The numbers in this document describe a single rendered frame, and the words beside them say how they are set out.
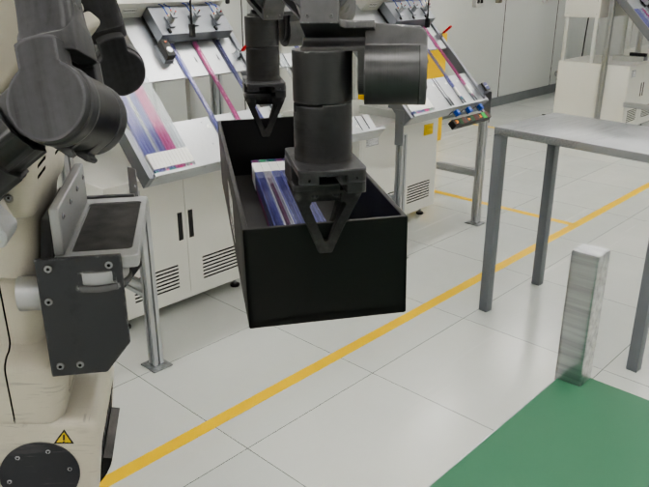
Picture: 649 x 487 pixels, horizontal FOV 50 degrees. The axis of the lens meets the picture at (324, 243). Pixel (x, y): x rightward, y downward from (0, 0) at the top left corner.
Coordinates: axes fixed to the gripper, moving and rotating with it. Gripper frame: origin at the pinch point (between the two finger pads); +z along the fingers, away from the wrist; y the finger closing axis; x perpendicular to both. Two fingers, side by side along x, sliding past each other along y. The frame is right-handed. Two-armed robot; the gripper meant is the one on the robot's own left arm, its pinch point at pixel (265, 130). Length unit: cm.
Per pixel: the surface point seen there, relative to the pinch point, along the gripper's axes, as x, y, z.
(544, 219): -140, 152, 79
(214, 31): 2, 170, -4
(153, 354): 33, 109, 104
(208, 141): 8, 135, 32
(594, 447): -22, -75, 15
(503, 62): -322, 607, 69
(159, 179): 25, 114, 40
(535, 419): -19, -70, 15
